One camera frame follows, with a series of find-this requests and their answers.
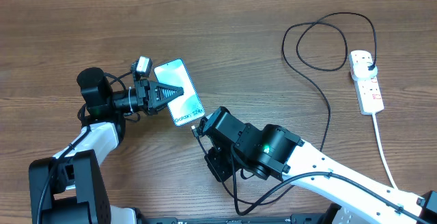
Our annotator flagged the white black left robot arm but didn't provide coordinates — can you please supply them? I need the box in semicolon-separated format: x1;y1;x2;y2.
29;67;184;223

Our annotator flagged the white charger plug adapter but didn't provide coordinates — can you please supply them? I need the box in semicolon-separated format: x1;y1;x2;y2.
350;62;378;81

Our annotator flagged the Samsung Galaxy smartphone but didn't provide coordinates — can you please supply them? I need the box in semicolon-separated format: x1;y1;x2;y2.
154;59;205;126

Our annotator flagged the white power strip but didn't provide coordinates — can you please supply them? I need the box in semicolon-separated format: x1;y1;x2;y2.
348;50;384;115

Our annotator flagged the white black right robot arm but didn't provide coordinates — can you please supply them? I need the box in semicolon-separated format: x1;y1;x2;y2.
192;107;436;223

